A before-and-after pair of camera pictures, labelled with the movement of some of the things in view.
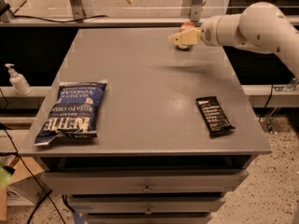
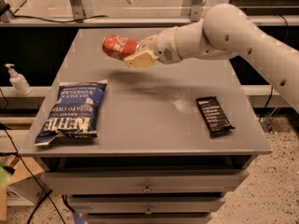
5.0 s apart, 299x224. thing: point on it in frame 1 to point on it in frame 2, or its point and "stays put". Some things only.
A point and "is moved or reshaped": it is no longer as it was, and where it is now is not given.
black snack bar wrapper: (215, 119) stays put
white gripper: (207, 34) to (165, 45)
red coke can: (185, 27) is moved or reshaped
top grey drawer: (92, 181) stays put
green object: (5, 176) stays put
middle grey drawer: (148, 203) stays put
